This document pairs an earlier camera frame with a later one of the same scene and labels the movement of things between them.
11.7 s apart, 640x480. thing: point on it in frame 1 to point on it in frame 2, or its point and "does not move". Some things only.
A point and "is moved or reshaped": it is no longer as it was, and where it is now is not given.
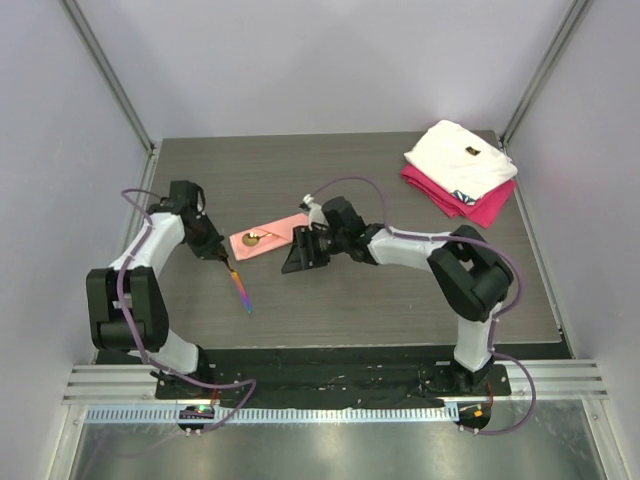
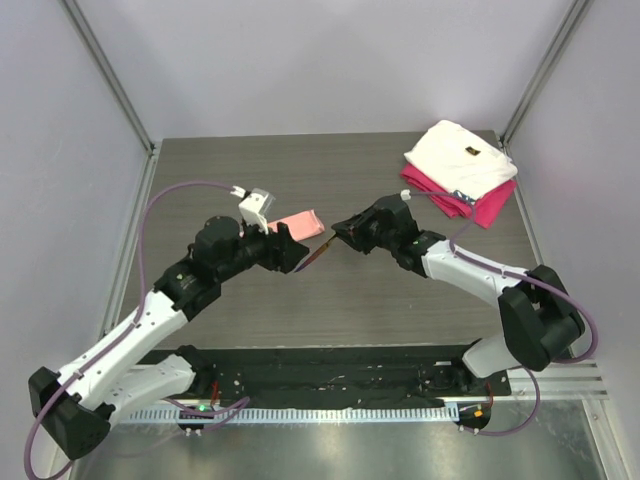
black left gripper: x=213 y=249 to x=282 y=252
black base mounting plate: x=322 y=377 does not move
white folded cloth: x=462 y=159 does not move
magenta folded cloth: x=485 y=213 does not move
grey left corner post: x=106 y=71 does not move
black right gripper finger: x=310 y=250 to x=360 y=230
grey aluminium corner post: x=573 y=18 does not move
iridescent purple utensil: x=242 y=289 is moved or reshaped
